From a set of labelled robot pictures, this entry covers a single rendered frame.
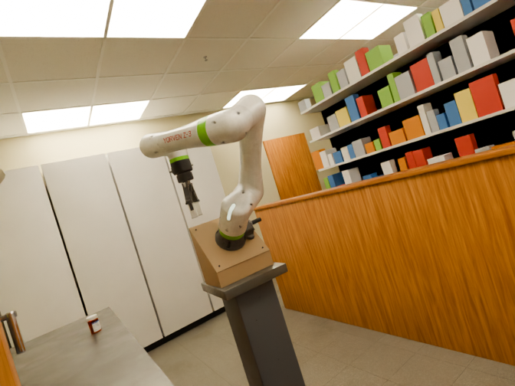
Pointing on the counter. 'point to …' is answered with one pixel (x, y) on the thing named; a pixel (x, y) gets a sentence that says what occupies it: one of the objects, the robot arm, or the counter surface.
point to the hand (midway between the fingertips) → (197, 214)
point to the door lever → (14, 331)
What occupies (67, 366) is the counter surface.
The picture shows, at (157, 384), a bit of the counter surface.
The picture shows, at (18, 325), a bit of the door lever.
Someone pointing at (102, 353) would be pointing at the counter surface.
